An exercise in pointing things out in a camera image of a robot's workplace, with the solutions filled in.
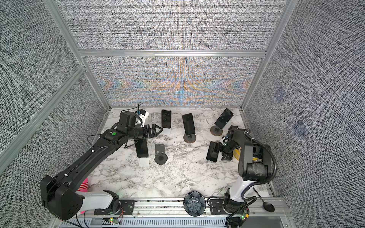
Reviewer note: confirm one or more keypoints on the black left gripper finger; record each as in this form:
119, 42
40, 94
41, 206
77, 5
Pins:
156, 132
155, 127

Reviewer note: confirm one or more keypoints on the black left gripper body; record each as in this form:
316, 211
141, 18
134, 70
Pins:
143, 132

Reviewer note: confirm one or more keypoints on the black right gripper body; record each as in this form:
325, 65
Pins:
227, 149

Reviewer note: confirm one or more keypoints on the black phone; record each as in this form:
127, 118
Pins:
141, 148

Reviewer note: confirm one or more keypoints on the teal edged phone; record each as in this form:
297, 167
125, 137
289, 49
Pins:
213, 152

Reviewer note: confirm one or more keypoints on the dark grey cased phone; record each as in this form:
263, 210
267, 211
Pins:
188, 122

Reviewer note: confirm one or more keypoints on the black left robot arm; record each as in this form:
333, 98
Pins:
59, 193

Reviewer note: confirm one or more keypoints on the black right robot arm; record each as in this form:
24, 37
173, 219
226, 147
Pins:
254, 166

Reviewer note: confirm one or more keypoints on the purple edged phone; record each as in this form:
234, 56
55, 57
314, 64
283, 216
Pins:
166, 119

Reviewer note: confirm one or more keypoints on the wood base stand far right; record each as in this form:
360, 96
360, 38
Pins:
216, 131

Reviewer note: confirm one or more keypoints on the dark grey round phone stand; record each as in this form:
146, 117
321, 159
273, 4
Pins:
160, 155

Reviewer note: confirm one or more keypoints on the white folding phone stand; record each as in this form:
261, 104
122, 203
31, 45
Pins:
144, 162

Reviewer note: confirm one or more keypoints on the green edged phone far right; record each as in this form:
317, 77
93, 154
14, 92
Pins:
224, 118

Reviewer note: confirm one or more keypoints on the yellow rimmed bamboo steamer basket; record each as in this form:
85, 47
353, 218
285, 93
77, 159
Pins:
236, 153

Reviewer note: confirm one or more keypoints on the black spoon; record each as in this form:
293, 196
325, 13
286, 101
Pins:
266, 205

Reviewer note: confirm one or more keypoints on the pink white plush toy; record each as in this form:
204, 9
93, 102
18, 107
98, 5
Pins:
84, 186

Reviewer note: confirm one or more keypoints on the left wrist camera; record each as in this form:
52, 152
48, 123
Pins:
142, 117

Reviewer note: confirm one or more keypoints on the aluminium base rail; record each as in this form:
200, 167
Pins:
170, 213

